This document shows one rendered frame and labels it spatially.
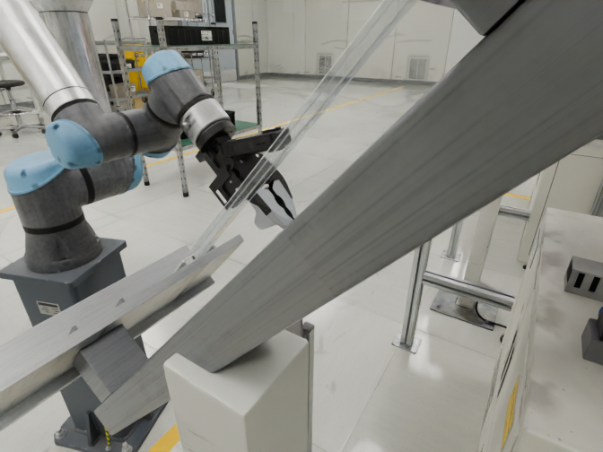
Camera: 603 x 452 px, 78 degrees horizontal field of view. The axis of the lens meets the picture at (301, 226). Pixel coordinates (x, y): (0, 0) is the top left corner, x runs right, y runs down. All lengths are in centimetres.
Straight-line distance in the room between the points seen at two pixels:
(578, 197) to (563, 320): 125
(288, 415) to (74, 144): 51
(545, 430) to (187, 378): 41
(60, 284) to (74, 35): 50
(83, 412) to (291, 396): 105
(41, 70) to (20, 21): 9
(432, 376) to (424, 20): 867
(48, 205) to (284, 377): 75
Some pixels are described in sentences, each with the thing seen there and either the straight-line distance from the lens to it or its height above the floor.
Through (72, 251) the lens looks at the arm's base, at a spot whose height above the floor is 59.
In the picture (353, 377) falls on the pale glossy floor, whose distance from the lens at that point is 133.
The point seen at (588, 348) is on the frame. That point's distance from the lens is 63.
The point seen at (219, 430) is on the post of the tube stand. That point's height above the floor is 82.
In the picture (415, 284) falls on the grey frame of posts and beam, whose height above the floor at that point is 26.
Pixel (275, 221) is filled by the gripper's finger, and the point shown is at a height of 74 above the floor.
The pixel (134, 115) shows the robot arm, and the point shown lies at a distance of 71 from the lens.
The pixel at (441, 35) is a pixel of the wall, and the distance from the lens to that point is 942.
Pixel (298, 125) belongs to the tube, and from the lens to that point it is 26.
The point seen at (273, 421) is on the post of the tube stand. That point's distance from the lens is 23.
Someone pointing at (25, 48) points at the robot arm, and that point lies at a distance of 75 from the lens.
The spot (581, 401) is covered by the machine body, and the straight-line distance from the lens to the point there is 58.
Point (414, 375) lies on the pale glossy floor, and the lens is 138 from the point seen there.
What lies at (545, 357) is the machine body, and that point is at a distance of 62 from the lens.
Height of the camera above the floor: 100
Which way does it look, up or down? 27 degrees down
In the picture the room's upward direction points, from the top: straight up
